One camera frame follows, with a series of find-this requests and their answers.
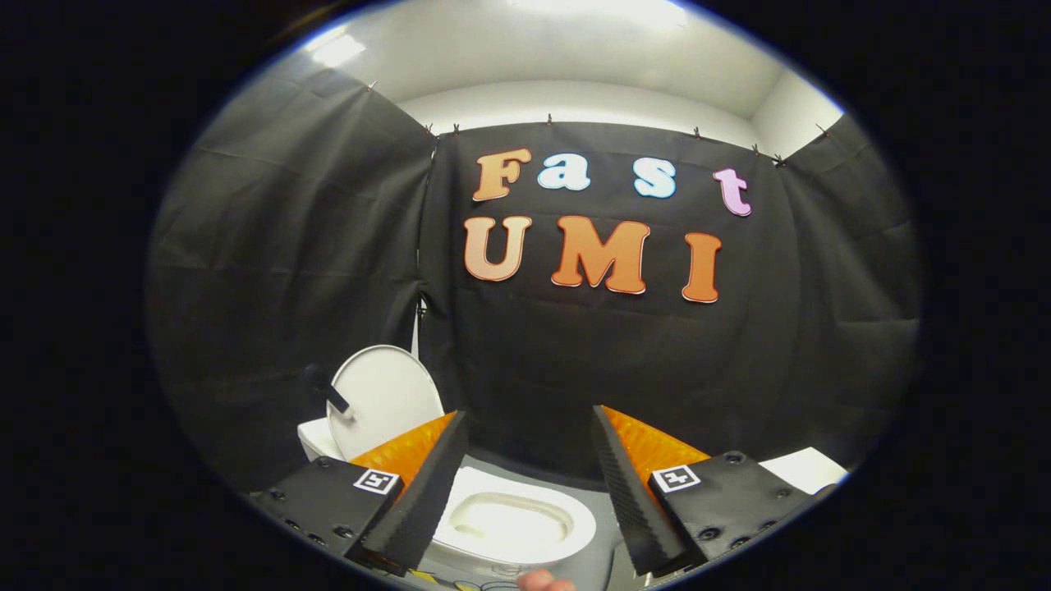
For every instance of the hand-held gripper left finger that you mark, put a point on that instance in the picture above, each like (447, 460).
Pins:
(423, 492)

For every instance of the black lid lifter tab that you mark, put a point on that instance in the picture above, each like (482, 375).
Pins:
(332, 394)

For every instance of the yellow black floor tape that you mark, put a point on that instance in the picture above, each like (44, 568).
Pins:
(427, 577)

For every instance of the white panelled cabinet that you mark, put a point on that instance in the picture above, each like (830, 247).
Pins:
(800, 469)

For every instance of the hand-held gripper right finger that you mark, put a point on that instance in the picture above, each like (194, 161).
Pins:
(628, 492)

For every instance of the white toilet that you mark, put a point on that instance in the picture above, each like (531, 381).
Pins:
(509, 525)

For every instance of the white toilet lid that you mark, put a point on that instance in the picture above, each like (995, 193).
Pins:
(386, 402)

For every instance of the ceiling light panel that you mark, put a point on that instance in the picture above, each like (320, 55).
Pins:
(337, 51)
(599, 10)

